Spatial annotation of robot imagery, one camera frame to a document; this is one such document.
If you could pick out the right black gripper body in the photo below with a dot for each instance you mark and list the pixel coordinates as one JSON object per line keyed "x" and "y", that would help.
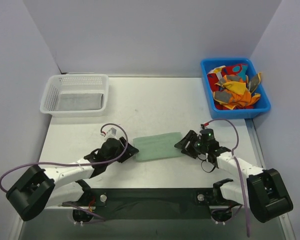
{"x": 190, "y": 143}

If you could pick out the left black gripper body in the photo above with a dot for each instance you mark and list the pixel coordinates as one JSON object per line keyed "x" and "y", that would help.
{"x": 126, "y": 149}

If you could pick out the green panda towel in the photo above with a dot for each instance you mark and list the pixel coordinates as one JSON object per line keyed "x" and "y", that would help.
{"x": 157, "y": 147}

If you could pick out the grey panda towel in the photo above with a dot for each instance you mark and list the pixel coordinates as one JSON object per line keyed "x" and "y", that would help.
{"x": 80, "y": 101}

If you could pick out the orange towel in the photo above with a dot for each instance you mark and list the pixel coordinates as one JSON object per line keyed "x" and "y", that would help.
{"x": 235, "y": 95}

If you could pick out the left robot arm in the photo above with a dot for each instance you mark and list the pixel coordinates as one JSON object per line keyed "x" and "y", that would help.
{"x": 42, "y": 187}

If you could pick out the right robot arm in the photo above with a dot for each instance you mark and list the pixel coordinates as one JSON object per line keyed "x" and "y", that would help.
{"x": 255, "y": 185}

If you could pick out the black base mat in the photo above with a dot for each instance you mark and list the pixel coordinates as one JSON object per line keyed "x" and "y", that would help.
{"x": 151, "y": 203}

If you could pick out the white perforated plastic basket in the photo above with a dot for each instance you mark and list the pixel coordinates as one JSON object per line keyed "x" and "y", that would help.
{"x": 74, "y": 84}

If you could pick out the grey orange-edged towel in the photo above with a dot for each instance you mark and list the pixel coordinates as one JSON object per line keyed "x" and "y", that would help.
{"x": 254, "y": 82}

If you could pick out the red blue towel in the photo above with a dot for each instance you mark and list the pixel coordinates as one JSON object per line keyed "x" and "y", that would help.
{"x": 215, "y": 75}

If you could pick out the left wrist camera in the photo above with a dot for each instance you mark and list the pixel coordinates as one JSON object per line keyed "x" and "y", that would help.
{"x": 111, "y": 132}

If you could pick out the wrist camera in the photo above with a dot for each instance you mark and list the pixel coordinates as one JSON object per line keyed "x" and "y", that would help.
{"x": 111, "y": 132}
{"x": 207, "y": 136}

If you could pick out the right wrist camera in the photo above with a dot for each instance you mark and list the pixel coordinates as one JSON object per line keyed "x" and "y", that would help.
{"x": 207, "y": 136}

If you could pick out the aluminium front rail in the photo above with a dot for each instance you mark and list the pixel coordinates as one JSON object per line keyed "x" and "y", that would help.
{"x": 236, "y": 223}

